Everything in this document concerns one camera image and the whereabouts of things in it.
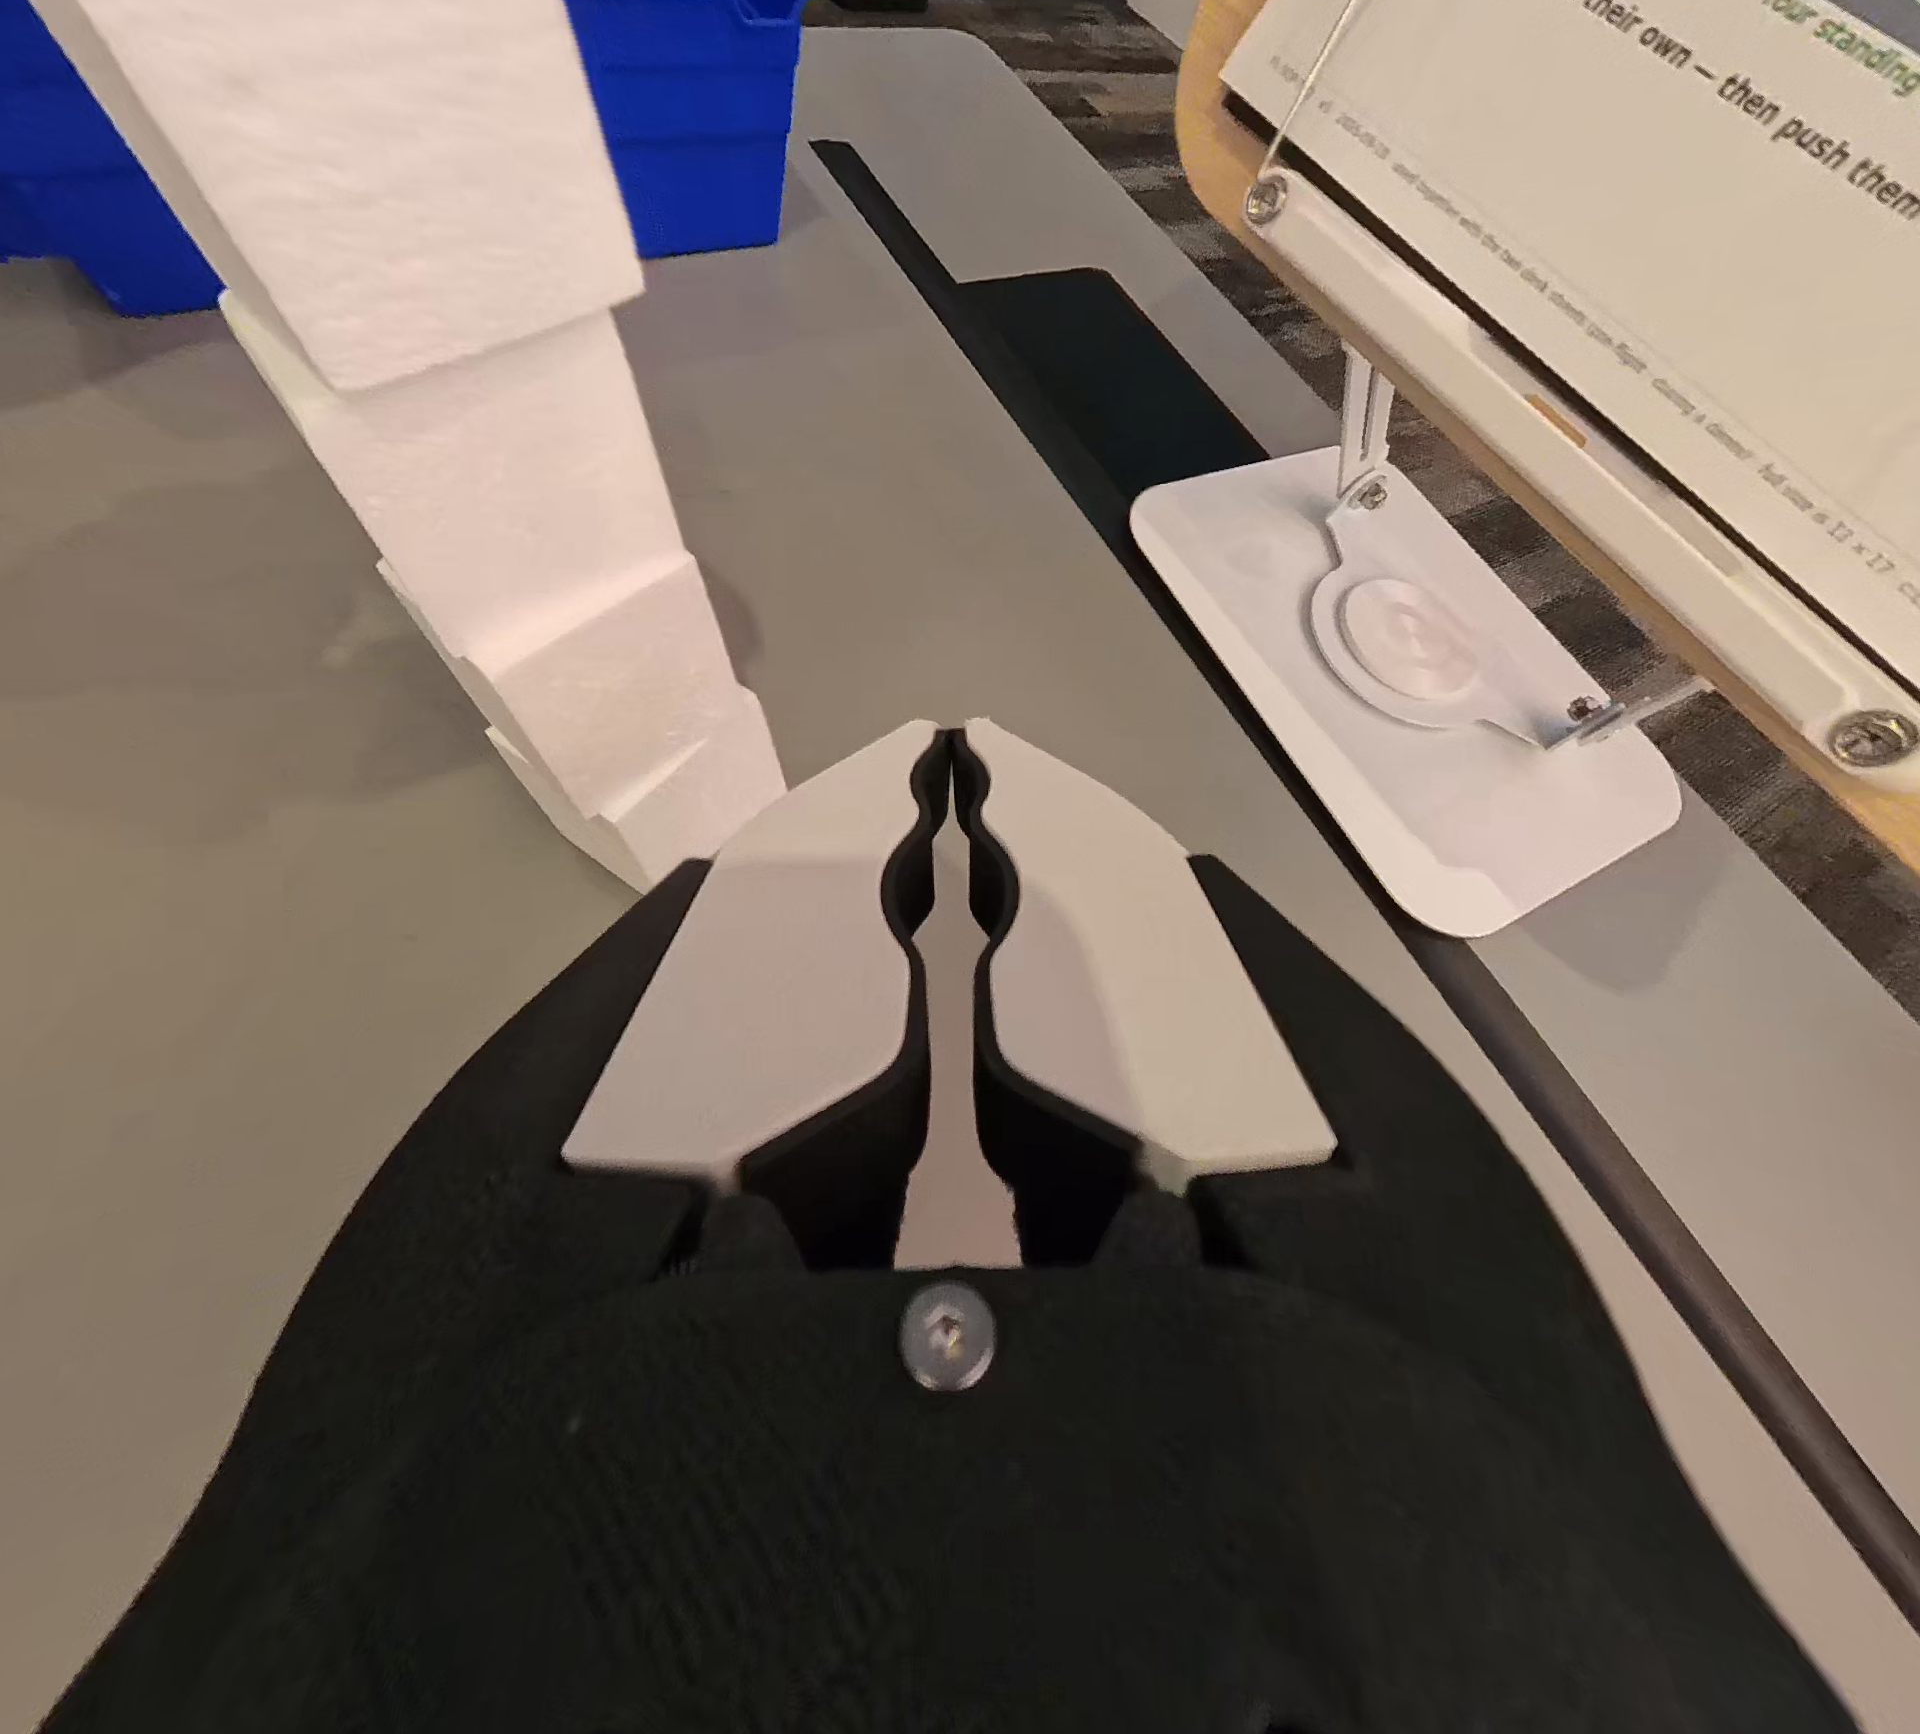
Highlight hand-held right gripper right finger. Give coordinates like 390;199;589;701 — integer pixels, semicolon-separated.
952;714;1340;1261

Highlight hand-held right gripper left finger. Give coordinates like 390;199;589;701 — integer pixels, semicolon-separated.
561;718;962;1267

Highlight white hard foam cube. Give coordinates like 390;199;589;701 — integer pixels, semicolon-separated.
382;551;752;791
0;0;649;394
223;294;696;679
497;698;792;895

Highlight wooden book stand white base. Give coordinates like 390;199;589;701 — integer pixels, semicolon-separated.
1127;0;1920;939

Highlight blue plastic bin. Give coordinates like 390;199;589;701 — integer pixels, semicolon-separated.
0;0;816;319

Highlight printed instruction sheet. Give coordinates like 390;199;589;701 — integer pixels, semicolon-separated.
1220;0;1920;611

